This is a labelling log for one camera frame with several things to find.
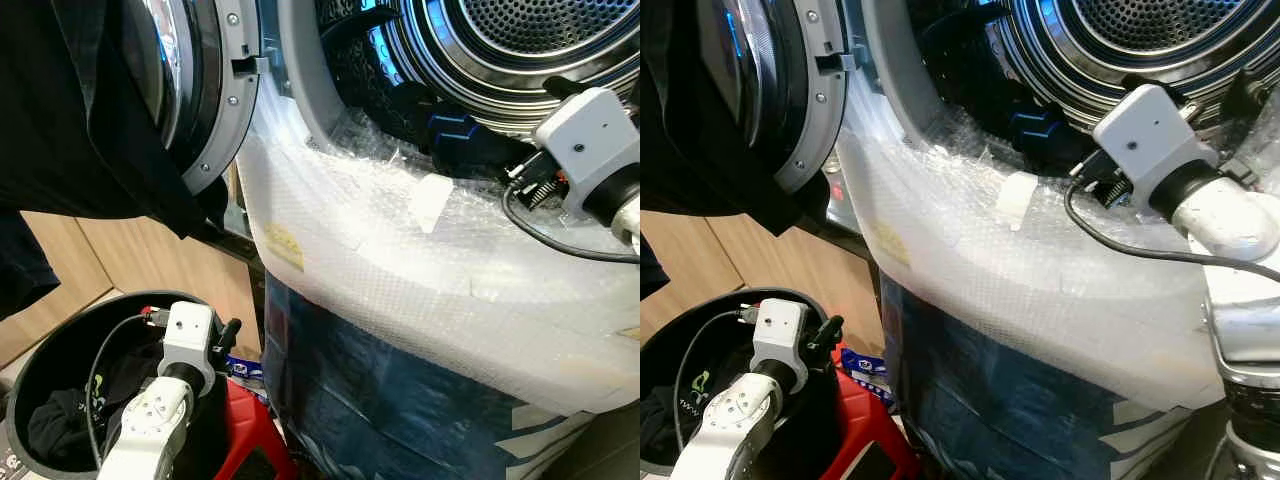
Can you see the black hanging garment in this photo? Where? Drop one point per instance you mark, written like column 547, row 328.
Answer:
column 60, row 120
column 690, row 130

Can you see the yellow label sticker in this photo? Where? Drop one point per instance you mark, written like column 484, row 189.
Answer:
column 284, row 246
column 894, row 245

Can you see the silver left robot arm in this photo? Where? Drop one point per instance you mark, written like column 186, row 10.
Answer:
column 150, row 425
column 740, row 425

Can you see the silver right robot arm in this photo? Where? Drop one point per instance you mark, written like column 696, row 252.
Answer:
column 1230, row 230
column 625, row 205

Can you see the round washer door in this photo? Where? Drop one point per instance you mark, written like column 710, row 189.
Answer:
column 235, row 100
column 822, row 110

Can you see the blue white printed packet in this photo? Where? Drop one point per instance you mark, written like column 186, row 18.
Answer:
column 245, row 366
column 865, row 365

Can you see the black laundry bucket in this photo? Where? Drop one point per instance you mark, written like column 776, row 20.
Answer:
column 690, row 330
column 60, row 340

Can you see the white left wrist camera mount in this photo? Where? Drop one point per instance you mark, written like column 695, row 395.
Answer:
column 188, row 340
column 778, row 335

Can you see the wrapped washing machine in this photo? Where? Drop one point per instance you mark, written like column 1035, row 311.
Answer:
column 880, row 50
column 300, row 60

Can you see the white tape piece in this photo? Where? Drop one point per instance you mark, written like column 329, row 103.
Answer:
column 430, row 203
column 1016, row 200

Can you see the blue patterned plastic wrap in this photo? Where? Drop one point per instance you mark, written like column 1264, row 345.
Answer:
column 400, row 400
column 1000, row 420

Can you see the red plastic stool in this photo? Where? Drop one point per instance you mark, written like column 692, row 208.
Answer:
column 865, row 430
column 250, row 425

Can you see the black clothes with green print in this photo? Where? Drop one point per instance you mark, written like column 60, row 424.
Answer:
column 60, row 430
column 660, row 425

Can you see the black garment with blue print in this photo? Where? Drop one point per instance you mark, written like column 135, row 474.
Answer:
column 460, row 130
column 1040, row 130

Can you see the white bubble wrap sheet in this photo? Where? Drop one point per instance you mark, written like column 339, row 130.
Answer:
column 1050, row 300
column 450, row 290

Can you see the steel washer drum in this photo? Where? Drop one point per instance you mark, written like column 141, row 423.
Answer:
column 540, row 30
column 1150, row 25

